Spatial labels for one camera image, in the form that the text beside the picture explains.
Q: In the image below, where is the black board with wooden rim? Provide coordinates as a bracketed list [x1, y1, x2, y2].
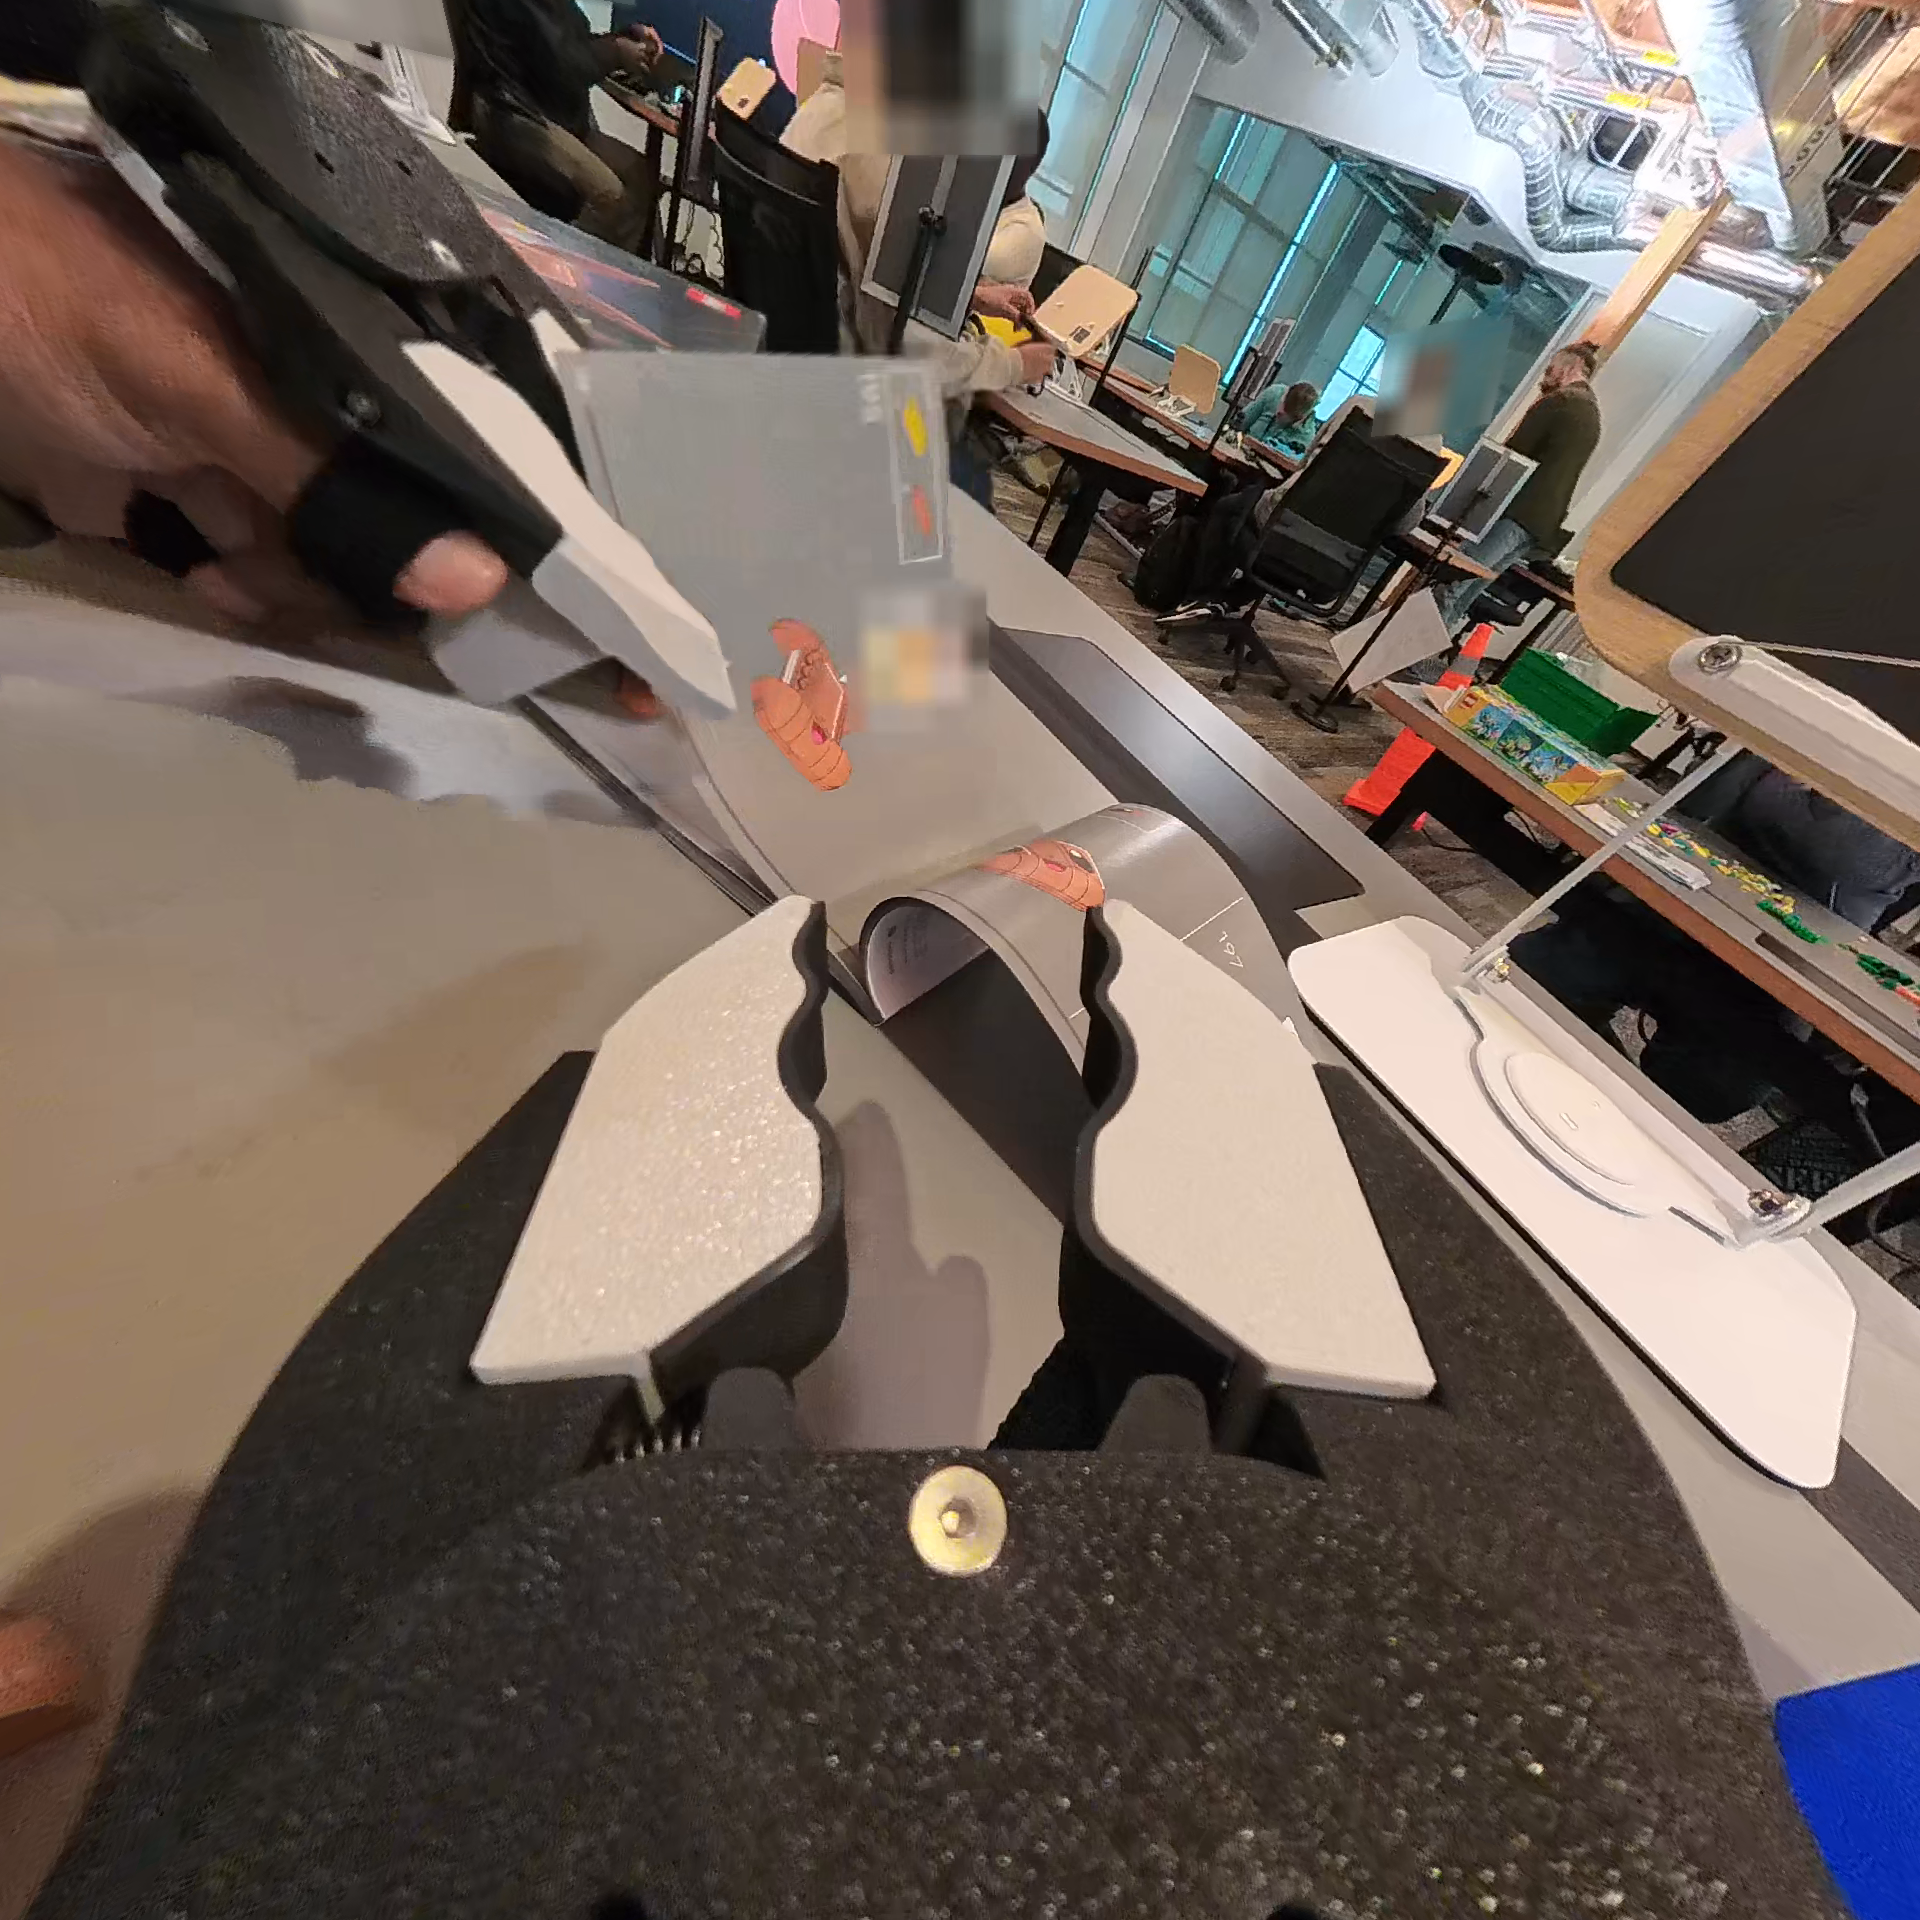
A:
[1578, 213, 1920, 757]

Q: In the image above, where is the wall display screen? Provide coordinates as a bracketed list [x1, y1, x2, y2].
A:
[771, 0, 851, 97]

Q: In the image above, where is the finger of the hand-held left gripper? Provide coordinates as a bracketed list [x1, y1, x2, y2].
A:
[436, 571, 654, 716]
[401, 336, 741, 725]

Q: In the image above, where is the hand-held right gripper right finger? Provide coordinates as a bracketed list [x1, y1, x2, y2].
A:
[1067, 902, 1439, 1408]

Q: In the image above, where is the large blue plastic bin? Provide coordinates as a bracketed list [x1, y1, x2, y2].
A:
[1771, 1665, 1920, 1920]

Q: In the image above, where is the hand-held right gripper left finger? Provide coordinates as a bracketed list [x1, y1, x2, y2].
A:
[475, 899, 847, 1391]

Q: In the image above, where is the lego instruction booklet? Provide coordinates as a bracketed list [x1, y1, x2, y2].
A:
[557, 356, 1247, 1058]

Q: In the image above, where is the person's left hand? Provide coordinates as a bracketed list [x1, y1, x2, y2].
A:
[0, 137, 514, 645]

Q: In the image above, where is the white flat stand base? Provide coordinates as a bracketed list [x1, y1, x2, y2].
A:
[1290, 918, 1862, 1493]

